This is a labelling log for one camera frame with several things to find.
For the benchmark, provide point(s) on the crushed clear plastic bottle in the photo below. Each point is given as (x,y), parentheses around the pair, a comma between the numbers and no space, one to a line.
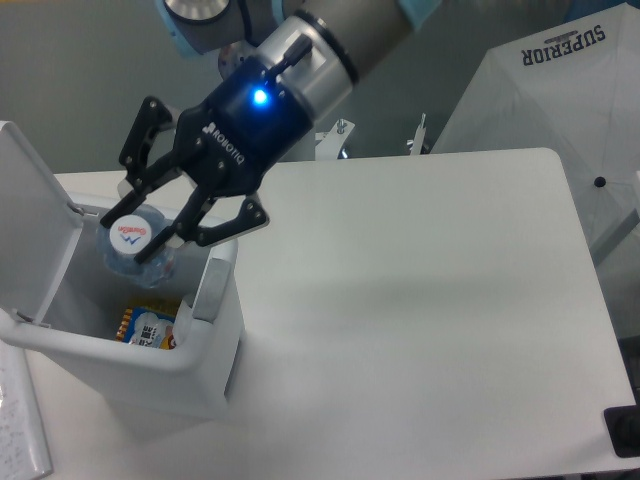
(118,245)

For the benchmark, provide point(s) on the white umbrella with lettering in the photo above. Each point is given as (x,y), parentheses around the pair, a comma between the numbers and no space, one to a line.
(573,89)

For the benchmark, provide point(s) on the clear plastic wrapper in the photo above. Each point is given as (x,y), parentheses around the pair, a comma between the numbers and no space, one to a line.
(183,319)

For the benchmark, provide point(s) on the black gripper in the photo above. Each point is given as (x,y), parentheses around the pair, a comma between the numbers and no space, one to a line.
(240,135)

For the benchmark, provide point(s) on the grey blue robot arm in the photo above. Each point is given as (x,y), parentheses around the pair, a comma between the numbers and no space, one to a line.
(307,57)

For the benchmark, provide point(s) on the colourful snack package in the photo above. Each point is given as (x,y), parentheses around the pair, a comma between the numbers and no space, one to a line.
(149,324)

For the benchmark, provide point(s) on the white trash can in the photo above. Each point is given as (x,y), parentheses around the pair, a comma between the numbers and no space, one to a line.
(59,299)

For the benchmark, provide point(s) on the black device at edge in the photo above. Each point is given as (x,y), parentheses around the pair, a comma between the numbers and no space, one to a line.
(623,426)

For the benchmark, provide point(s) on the white metal base frame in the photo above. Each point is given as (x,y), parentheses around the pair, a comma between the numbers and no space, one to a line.
(332,144)

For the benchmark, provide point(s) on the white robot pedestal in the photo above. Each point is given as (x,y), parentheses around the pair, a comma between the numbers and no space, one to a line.
(236,61)

